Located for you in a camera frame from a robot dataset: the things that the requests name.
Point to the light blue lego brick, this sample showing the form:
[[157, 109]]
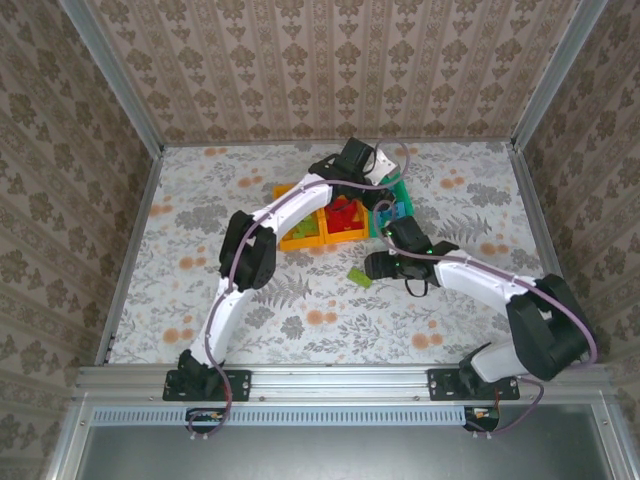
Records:
[[383, 218]]

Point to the green lego brick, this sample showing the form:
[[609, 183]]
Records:
[[312, 225], [300, 231], [361, 277]]

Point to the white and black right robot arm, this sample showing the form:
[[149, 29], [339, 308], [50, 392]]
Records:
[[475, 277]]

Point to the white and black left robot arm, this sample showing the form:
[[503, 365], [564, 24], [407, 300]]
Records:
[[295, 205]]

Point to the green plastic bin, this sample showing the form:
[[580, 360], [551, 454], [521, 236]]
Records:
[[406, 202]]

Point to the orange plastic bin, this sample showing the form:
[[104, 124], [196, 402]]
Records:
[[345, 238], [300, 244]]

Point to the aluminium front beam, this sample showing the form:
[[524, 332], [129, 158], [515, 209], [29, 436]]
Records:
[[340, 380]]

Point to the floral table cover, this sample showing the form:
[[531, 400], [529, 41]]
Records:
[[225, 165]]

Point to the small connector board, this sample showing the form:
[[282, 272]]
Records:
[[482, 414], [205, 415]]

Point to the grey metal sheet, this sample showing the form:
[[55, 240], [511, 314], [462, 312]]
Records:
[[340, 455]]

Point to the aluminium side rail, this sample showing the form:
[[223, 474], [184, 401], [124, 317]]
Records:
[[137, 235], [542, 240]]

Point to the aluminium frame post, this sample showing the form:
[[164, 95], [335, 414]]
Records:
[[557, 75], [112, 77]]

